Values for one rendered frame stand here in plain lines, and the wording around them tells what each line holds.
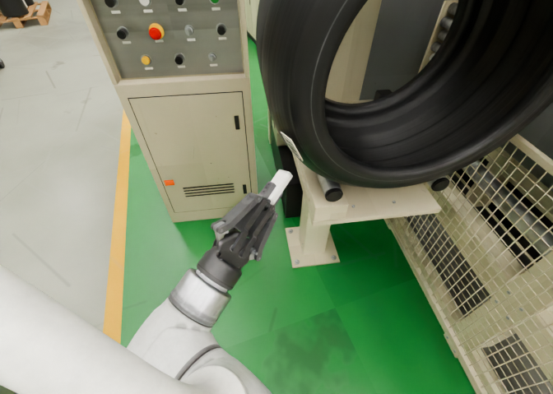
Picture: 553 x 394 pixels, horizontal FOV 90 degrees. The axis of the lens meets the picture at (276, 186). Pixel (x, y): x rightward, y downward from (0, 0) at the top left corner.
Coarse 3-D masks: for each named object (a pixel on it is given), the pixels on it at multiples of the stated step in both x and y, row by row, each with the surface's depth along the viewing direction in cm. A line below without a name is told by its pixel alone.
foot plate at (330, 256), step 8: (288, 232) 168; (296, 232) 168; (288, 240) 164; (296, 240) 164; (328, 240) 164; (296, 248) 160; (328, 248) 160; (296, 256) 157; (304, 256) 157; (312, 256) 157; (320, 256) 157; (328, 256) 157; (336, 256) 157; (296, 264) 153; (304, 264) 153; (312, 264) 153; (320, 264) 153
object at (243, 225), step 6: (264, 198) 50; (258, 204) 50; (264, 204) 51; (252, 210) 50; (258, 210) 50; (246, 216) 50; (252, 216) 49; (240, 222) 50; (246, 222) 49; (252, 222) 50; (234, 228) 50; (240, 228) 49; (246, 228) 49; (240, 234) 48; (246, 234) 49; (240, 240) 48; (234, 246) 47; (240, 246) 48; (234, 252) 47
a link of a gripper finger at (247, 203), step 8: (248, 200) 49; (256, 200) 49; (232, 208) 49; (240, 208) 48; (248, 208) 48; (224, 216) 48; (232, 216) 47; (240, 216) 47; (224, 224) 46; (232, 224) 47; (224, 232) 46
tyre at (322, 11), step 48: (288, 0) 39; (336, 0) 36; (480, 0) 65; (528, 0) 58; (288, 48) 42; (336, 48) 40; (480, 48) 70; (528, 48) 60; (288, 96) 46; (384, 96) 83; (432, 96) 79; (480, 96) 69; (528, 96) 53; (336, 144) 56; (384, 144) 80; (432, 144) 74; (480, 144) 59
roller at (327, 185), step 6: (318, 174) 72; (324, 180) 70; (330, 180) 69; (324, 186) 69; (330, 186) 67; (336, 186) 67; (324, 192) 68; (330, 192) 67; (336, 192) 67; (342, 192) 68; (330, 198) 68; (336, 198) 68
